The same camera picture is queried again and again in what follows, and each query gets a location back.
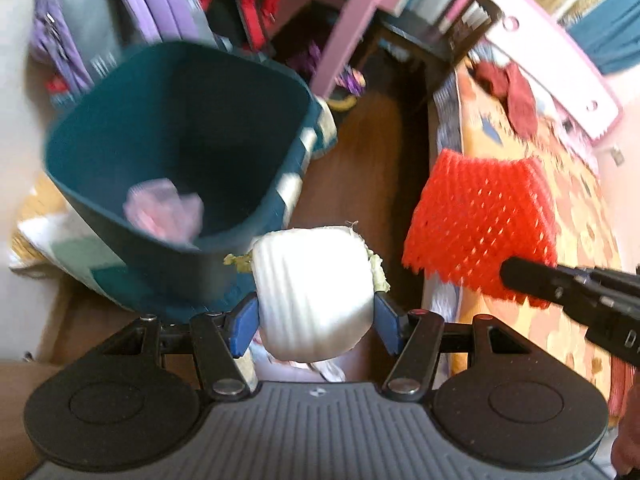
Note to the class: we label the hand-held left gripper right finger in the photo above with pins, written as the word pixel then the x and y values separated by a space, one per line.
pixel 387 324

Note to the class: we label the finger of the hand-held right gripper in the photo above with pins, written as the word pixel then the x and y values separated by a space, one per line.
pixel 565 287

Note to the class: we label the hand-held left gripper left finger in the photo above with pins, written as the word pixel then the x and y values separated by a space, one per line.
pixel 244 324

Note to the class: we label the white napa cabbage piece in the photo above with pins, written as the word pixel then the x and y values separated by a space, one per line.
pixel 312 290

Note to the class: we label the red foam fruit net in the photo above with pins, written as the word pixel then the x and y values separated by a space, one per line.
pixel 475 220

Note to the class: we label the teal plastic trash bin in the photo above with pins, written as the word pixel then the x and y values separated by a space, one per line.
pixel 165 125

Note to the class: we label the person's right hand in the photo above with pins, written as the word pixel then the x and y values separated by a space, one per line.
pixel 626 435

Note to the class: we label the floral bed sheet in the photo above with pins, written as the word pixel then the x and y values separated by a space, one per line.
pixel 580 200

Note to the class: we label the crumpled pink paper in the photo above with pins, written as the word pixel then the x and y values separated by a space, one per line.
pixel 162 212

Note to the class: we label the dark red cloth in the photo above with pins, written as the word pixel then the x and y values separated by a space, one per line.
pixel 517 97

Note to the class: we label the pink bed headboard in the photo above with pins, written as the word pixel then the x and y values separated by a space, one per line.
pixel 555 60

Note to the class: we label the teal curtain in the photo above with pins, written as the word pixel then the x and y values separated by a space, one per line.
pixel 610 30

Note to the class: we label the dark wooden chair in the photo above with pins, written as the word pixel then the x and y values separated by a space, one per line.
pixel 425 30

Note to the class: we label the pink desk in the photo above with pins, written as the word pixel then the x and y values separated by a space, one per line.
pixel 360 5

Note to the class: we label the red and black backpack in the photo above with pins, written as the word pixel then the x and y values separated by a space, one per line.
pixel 240 0

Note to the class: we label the purple and grey backpack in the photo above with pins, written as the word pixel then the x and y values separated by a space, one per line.
pixel 90 20

